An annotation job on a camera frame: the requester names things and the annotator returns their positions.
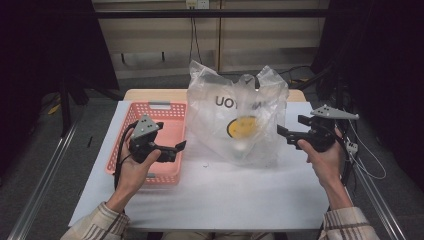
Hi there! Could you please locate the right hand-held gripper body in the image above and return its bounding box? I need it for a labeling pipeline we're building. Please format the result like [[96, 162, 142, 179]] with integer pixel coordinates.
[[286, 104, 361, 154]]

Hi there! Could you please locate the person's right hand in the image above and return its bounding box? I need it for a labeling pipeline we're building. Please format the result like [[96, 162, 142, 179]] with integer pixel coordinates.
[[297, 128, 346, 190]]

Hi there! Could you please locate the person's left hand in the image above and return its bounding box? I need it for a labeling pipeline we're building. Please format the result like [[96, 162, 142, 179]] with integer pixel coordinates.
[[116, 134, 162, 193]]

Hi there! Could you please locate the metal floor rail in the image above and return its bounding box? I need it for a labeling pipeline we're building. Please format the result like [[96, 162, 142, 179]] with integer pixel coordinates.
[[320, 99, 408, 240], [6, 121, 82, 240]]

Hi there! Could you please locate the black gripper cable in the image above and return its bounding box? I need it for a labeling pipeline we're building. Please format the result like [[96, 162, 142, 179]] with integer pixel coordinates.
[[113, 121, 140, 192], [333, 126, 355, 188]]

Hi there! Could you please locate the white floor cable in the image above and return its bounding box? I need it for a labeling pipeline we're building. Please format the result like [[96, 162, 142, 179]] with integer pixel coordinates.
[[346, 118, 388, 181]]

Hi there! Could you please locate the black metal stand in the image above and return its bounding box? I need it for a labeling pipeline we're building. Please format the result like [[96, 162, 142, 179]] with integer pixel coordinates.
[[59, 74, 88, 138]]

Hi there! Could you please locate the black floor cable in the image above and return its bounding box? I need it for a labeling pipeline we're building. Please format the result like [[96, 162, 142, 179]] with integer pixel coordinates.
[[278, 65, 313, 84]]

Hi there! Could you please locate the clear plastic bag with smiley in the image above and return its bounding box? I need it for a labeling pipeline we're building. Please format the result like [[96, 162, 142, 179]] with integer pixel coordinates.
[[185, 59, 290, 168]]

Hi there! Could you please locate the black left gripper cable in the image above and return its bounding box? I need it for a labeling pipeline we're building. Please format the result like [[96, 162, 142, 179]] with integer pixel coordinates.
[[113, 121, 140, 192]]

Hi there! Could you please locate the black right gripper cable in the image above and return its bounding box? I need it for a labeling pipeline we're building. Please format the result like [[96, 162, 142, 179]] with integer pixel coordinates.
[[333, 126, 355, 188]]

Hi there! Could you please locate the white wall socket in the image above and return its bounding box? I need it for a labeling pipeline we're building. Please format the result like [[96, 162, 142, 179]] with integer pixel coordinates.
[[185, 0, 211, 10]]

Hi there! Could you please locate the pink plastic basket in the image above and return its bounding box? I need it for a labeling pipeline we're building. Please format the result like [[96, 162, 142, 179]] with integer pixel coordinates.
[[104, 100, 188, 187]]

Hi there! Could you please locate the black hanging wall cable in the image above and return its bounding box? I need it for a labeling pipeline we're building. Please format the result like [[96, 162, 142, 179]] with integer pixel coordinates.
[[188, 16, 204, 66]]

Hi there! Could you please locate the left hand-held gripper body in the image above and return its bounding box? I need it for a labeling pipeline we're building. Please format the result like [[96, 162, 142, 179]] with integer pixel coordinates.
[[128, 114, 178, 165]]

